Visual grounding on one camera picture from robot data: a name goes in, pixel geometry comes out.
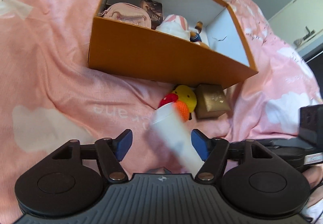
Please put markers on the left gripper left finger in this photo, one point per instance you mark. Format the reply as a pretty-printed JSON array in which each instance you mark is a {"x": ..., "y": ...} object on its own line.
[{"x": 110, "y": 152}]

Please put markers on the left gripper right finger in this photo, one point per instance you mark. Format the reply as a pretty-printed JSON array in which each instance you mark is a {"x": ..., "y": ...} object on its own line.
[{"x": 213, "y": 152}]

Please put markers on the white rabbit plush doll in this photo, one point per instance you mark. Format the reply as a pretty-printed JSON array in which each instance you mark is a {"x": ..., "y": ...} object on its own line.
[{"x": 177, "y": 26}]

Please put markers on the pink mini backpack pouch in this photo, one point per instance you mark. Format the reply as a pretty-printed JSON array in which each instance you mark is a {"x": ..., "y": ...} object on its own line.
[{"x": 128, "y": 13}]

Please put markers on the dark patterned card box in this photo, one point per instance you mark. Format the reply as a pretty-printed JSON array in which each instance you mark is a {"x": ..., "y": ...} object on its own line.
[{"x": 155, "y": 11}]

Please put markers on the person's right hand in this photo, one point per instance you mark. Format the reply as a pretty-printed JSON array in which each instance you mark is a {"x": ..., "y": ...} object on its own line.
[{"x": 314, "y": 177}]

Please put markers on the gold jewellery box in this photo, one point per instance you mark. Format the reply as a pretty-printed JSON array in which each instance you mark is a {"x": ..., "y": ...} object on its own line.
[{"x": 211, "y": 101}]

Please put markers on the yellow chick plush toy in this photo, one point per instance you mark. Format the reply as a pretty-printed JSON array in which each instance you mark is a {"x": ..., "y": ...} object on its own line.
[{"x": 183, "y": 99}]

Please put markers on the pink patterned bedsheet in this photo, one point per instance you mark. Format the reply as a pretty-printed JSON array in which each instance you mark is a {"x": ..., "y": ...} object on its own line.
[{"x": 49, "y": 95}]

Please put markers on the orange cardboard box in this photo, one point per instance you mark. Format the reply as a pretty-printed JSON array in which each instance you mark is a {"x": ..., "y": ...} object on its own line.
[{"x": 224, "y": 57}]

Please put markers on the white wardrobe door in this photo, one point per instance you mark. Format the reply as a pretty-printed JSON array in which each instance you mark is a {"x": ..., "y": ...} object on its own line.
[{"x": 299, "y": 23}]

